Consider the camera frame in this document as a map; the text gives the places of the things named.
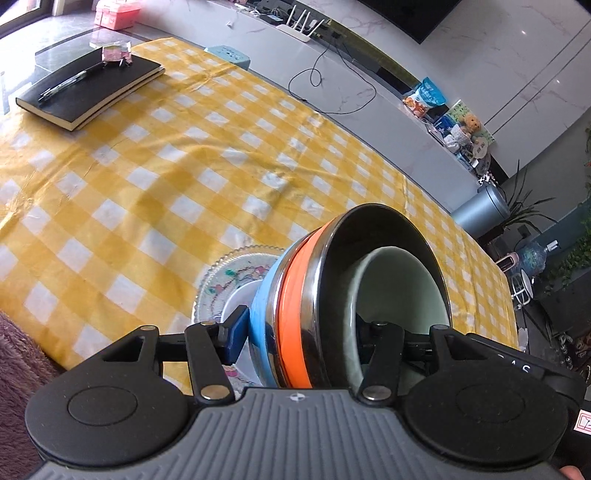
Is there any light green plastic stool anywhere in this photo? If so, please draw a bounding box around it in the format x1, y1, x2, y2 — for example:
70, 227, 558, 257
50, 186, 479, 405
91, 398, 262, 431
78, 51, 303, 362
204, 45, 250, 71

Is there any grey metal trash bin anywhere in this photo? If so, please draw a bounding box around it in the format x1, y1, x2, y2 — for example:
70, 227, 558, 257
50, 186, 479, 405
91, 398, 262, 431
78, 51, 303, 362
452, 185, 510, 239

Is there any pink plastic box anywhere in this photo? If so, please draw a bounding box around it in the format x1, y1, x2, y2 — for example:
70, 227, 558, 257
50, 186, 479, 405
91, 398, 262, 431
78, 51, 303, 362
94, 0, 142, 31

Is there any yellow white checkered tablecloth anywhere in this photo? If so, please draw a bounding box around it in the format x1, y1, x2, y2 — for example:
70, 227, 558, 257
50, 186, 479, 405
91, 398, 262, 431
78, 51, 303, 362
1, 39, 518, 368

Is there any brown teddy bear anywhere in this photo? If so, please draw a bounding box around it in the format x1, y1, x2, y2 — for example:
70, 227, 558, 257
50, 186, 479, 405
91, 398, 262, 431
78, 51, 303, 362
458, 112, 482, 138

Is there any blue snack bag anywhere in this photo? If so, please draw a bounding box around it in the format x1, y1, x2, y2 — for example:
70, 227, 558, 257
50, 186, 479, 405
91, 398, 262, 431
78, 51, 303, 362
403, 77, 447, 118

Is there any green potted plant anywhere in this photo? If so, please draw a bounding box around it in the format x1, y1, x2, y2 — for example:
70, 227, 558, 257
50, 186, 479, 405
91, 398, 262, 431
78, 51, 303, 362
500, 161, 557, 234

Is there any blue steel bowl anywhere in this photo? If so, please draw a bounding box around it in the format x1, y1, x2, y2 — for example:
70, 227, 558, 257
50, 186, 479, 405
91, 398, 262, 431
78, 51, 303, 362
249, 237, 307, 388

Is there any pale green ceramic bowl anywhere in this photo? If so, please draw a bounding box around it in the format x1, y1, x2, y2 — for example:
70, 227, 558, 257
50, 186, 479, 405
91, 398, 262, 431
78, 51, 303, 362
339, 246, 452, 391

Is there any white round rolling stool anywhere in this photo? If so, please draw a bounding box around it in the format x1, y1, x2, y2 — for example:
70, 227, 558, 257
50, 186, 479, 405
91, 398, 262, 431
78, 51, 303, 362
508, 269, 534, 310

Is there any black television screen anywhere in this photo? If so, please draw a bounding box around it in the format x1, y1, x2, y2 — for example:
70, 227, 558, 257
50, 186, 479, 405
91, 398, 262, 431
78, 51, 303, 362
361, 0, 460, 44

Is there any blue water jug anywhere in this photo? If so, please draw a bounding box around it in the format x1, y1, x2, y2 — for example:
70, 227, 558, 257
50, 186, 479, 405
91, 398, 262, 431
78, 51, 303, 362
517, 240, 559, 278

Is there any black power cable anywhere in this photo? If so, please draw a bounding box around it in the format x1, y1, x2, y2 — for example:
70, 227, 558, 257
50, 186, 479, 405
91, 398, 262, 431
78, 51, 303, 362
287, 32, 378, 115

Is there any pink space heater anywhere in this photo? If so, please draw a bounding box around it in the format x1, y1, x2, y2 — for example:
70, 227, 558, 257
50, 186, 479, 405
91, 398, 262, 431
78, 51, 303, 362
496, 252, 519, 273

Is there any white wifi router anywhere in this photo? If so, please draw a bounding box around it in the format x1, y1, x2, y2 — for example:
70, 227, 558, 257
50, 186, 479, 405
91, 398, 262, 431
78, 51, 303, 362
276, 3, 329, 43

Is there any black notebook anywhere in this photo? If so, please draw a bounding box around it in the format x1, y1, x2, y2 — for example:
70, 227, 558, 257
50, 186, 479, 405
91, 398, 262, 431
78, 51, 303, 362
15, 47, 164, 131

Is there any white small bowl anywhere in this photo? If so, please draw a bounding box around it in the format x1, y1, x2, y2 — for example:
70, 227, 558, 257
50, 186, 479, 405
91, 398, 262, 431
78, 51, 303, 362
221, 280, 263, 376

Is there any pink binder clip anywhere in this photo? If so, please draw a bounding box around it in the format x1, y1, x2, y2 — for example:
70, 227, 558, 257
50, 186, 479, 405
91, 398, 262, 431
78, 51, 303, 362
101, 41, 132, 66

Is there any black pen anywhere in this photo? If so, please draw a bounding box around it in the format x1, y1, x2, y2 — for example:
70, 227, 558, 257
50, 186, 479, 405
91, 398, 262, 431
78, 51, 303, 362
38, 61, 106, 103

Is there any orange steel bowl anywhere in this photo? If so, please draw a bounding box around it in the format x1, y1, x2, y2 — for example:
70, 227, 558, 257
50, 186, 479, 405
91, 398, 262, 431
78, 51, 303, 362
277, 203, 451, 388

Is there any patterned glass plate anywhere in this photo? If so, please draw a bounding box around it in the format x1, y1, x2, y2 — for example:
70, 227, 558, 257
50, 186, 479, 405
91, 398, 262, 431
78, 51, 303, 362
191, 245, 283, 386

